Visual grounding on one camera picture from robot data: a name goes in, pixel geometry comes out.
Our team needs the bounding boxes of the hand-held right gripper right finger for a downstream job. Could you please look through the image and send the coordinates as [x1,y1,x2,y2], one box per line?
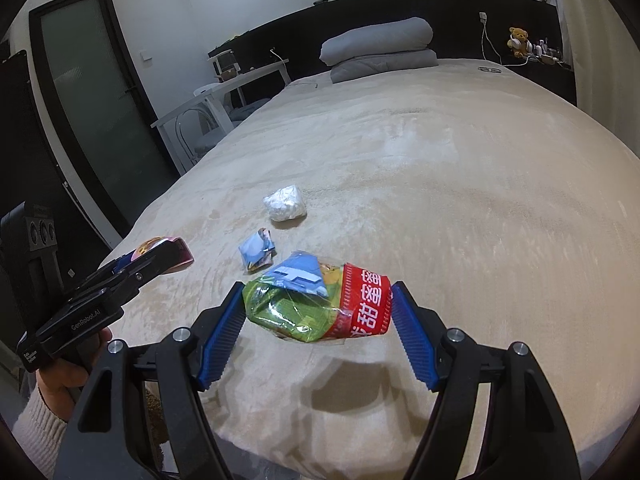
[391,280,583,480]

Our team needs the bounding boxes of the black wardrobe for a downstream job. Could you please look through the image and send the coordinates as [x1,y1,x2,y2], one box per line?
[0,52,126,356]

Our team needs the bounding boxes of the grey pillow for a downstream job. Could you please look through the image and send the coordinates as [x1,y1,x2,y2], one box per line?
[330,49,440,84]

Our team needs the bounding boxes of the clear plastic chair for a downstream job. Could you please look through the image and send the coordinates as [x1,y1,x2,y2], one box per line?
[175,107,226,166]

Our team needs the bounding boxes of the cluster of small bottles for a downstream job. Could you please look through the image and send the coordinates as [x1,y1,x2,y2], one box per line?
[532,37,571,66]

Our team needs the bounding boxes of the frosted glass door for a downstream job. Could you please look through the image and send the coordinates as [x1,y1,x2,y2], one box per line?
[29,0,181,251]

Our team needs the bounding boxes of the grey pillows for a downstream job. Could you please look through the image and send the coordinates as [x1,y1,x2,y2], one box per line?
[320,16,434,67]

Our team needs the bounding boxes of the crumpled white plastic bag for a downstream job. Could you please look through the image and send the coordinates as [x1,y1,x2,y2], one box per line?
[263,185,307,222]

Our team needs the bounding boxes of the white charger cable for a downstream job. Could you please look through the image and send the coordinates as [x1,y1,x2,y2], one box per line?
[479,11,531,67]

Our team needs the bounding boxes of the glossy pink snack packet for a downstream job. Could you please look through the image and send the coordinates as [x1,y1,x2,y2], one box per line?
[131,236,195,276]

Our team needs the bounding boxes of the cream curtain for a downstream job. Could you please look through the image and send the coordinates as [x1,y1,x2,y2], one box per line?
[550,0,640,161]

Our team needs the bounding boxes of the small white desktop appliance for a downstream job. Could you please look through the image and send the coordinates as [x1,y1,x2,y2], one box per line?
[214,50,238,81]

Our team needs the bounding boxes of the person's left hand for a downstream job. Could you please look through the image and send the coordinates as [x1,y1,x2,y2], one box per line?
[35,329,113,421]

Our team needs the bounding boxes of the white desk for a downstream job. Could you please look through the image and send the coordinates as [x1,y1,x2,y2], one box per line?
[150,57,291,171]

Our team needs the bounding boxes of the green and red snack packet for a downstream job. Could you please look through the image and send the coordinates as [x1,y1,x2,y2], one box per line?
[241,251,396,345]

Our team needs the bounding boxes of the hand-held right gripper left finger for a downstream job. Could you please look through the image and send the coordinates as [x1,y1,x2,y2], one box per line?
[52,282,248,480]

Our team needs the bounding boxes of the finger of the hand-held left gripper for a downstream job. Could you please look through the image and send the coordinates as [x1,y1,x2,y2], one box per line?
[97,241,170,281]
[107,252,175,307]

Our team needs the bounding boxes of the small blue wrapper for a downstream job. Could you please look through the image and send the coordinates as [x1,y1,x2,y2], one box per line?
[238,228,277,274]

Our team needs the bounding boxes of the person's left forearm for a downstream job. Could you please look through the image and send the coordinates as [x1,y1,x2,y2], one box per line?
[12,387,76,480]

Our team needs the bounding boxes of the brown teddy bear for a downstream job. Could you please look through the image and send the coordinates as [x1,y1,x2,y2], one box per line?
[507,26,532,58]

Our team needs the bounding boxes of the black headboard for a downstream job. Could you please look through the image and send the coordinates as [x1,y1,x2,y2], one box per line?
[207,0,578,106]

